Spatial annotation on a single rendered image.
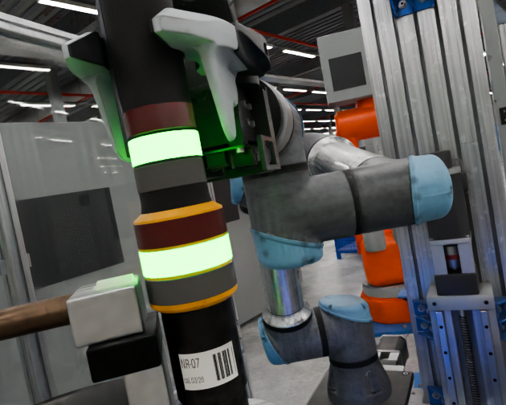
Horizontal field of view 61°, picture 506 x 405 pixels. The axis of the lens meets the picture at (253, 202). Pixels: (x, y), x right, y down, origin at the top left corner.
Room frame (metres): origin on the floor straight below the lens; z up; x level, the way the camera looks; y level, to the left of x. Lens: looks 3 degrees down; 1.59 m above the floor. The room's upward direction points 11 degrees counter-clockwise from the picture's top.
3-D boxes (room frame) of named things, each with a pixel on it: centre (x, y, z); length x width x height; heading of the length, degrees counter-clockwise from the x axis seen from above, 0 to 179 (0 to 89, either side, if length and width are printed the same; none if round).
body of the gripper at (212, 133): (0.33, 0.01, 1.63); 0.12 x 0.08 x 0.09; 166
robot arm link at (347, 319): (1.01, -0.16, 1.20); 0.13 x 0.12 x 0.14; 89
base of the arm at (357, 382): (1.01, -0.17, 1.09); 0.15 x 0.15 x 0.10
